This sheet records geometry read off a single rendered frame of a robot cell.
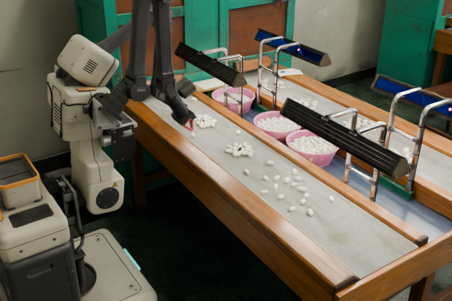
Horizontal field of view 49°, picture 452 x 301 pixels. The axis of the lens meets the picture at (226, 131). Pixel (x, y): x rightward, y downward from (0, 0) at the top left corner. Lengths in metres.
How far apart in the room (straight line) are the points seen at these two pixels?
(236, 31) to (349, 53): 2.27
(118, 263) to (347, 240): 1.14
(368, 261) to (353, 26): 3.71
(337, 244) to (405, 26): 3.36
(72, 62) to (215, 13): 1.43
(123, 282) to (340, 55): 3.58
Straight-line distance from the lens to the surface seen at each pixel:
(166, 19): 1.85
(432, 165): 2.52
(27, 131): 3.74
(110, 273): 2.47
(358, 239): 1.95
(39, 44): 3.57
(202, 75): 3.22
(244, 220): 2.03
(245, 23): 3.32
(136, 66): 1.84
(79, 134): 2.03
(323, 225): 1.98
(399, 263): 1.89
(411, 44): 4.97
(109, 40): 2.27
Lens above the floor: 1.93
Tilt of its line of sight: 27 degrees down
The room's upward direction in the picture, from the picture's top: straight up
